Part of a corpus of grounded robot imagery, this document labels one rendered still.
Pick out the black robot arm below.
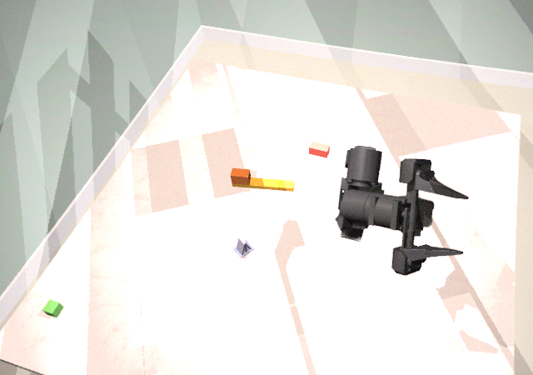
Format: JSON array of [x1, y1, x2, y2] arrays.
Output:
[[335, 145, 434, 242]]

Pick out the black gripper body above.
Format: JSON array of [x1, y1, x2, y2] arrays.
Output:
[[363, 158, 431, 276]]

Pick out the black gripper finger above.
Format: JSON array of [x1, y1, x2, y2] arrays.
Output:
[[415, 170, 469, 199], [408, 244, 463, 267]]

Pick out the small green cube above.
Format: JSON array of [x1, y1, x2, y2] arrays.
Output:
[[42, 300, 64, 318]]

